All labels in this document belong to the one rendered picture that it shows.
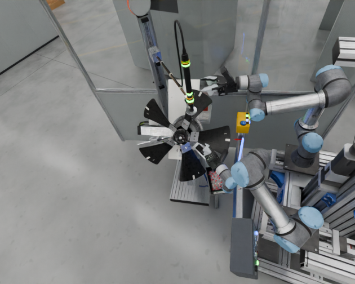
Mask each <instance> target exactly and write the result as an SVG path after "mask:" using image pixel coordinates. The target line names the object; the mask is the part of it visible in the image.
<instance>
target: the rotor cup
mask: <svg viewBox="0 0 355 284"><path fill-rule="evenodd" d="M191 132H192V130H191V128H189V130H188V131H187V130H185V129H184V128H183V127H182V126H179V127H178V128H177V130H176V131H175V132H174V134H173V137H172V138H173V141H174V143H175V144H176V145H179V146H182V145H185V144H186V143H187V142H189V140H190V135H191ZM180 136H181V137H182V139H179V137H180Z"/></svg>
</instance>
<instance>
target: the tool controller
mask: <svg viewBox="0 0 355 284"><path fill-rule="evenodd" d="M231 223H232V226H231V242H230V266H229V267H230V271H231V272H232V273H234V274H235V275H237V276H239V277H245V278H250V279H258V266H257V265H256V259H255V249H256V250H258V249H257V245H256V240H257V236H256V231H257V229H256V226H255V224H254V222H253V220H252V219H247V218H232V222H231Z"/></svg>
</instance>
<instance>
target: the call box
mask: <svg viewBox="0 0 355 284"><path fill-rule="evenodd" d="M246 115H248V121H246ZM241 121H245V122H249V124H245V125H242V124H241ZM249 128H250V114H249V113H248V114H246V112H237V122H236V133H246V134H248V132H249Z"/></svg>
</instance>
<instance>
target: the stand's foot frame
mask: <svg viewBox="0 0 355 284"><path fill-rule="evenodd" d="M198 159H199V160H200V163H201V165H202V166H203V167H204V169H205V170H206V167H209V165H208V164H207V162H206V160H205V159H204V158H203V157H202V156H198ZM180 170H181V160H180V162H179V159H178V160H177V165H176V170H175V176H174V180H173V184H172V189H171V194H170V201H174V202H182V203H190V204H195V205H203V206H209V203H210V192H209V189H208V187H199V185H201V186H205V185H208V184H207V181H206V179H205V176H204V175H202V176H200V177H198V178H196V179H195V182H196V183H195V186H191V185H187V182H186V181H184V182H180V181H179V179H180Z"/></svg>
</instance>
